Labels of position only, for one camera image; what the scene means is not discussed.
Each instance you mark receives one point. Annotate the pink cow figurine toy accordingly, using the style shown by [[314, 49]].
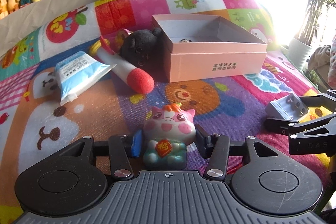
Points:
[[168, 132]]

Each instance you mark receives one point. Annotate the white plant pot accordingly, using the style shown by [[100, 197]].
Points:
[[298, 53]]

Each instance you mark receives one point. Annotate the beige grey pillow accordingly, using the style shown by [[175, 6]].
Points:
[[22, 22]]

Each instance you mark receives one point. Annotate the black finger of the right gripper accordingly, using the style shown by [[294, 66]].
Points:
[[287, 127], [327, 100]]

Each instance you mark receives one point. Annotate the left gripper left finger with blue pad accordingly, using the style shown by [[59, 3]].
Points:
[[122, 147]]

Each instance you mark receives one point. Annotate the black plush cat toy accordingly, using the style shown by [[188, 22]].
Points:
[[144, 49]]

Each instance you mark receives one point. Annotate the yellow pink toy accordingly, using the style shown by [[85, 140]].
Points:
[[112, 44]]

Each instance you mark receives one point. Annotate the orange duck plush toy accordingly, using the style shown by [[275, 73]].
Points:
[[3, 9]]

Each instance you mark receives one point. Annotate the pink cardboard box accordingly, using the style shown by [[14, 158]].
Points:
[[200, 46]]

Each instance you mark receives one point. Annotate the colourful cartoon play mat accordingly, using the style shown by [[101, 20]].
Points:
[[34, 125]]

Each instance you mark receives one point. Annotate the grey battery holder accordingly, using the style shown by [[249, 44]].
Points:
[[289, 107]]

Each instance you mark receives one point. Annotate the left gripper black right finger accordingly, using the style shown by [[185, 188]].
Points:
[[214, 147]]

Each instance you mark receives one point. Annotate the blue white wet wipes pack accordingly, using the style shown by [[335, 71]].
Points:
[[78, 73]]

